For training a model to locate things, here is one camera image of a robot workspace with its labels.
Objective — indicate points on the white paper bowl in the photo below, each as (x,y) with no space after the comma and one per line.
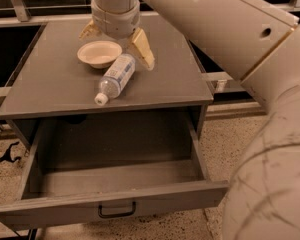
(99,54)

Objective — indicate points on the black clamp on floor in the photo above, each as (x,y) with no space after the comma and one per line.
(7,154)

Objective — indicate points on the grey metal cabinet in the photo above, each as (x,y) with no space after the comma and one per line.
(53,82)

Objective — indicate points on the grey open top drawer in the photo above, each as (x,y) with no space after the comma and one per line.
(152,158)

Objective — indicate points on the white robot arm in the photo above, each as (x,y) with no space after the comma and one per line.
(257,44)

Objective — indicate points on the black drawer handle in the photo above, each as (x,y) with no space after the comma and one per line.
(107,212)

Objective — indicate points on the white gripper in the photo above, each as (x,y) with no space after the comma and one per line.
(116,23)

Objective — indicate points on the clear plastic water bottle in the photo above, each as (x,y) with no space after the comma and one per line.
(115,79)

